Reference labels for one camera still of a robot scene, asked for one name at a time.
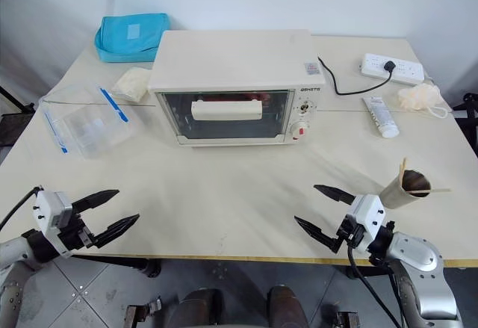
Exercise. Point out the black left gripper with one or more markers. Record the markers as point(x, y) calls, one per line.
point(72, 236)

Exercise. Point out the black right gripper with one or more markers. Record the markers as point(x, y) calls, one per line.
point(353, 234)

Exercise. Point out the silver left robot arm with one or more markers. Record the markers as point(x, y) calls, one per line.
point(18, 264)

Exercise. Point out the small cream oven knob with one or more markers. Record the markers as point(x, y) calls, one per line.
point(307, 108)

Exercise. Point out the cream toaster oven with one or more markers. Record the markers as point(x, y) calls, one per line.
point(231, 59)

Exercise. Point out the grey paper cup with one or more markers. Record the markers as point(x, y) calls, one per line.
point(399, 193)

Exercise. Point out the wooden stick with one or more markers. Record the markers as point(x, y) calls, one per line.
point(437, 190)
point(403, 169)

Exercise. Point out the clear plastic box blue clips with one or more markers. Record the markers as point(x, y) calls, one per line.
point(89, 126)

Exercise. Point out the dark rounded shape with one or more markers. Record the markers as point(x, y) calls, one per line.
point(285, 307)
point(201, 309)

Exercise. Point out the white squeeze tube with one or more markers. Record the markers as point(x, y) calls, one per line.
point(381, 117)

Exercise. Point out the white plastic packet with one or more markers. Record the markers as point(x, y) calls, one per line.
point(130, 83)

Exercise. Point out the black metal stand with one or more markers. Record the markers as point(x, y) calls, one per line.
point(13, 117)
point(467, 130)

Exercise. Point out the peach mesh bath pouf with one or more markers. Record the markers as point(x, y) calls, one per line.
point(418, 96)

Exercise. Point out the black power plug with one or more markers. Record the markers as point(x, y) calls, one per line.
point(389, 66)

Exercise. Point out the white power strip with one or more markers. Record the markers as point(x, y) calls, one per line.
point(403, 68)

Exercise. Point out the blue fabric pouch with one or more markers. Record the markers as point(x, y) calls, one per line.
point(127, 40)

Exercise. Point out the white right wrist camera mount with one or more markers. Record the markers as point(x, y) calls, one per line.
point(367, 217)

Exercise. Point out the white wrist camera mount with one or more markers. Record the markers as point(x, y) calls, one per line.
point(367, 217)
point(50, 212)

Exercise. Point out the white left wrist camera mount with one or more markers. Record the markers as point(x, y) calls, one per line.
point(50, 212)

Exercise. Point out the dark metal bracket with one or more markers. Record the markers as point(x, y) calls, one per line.
point(347, 320)
point(143, 313)

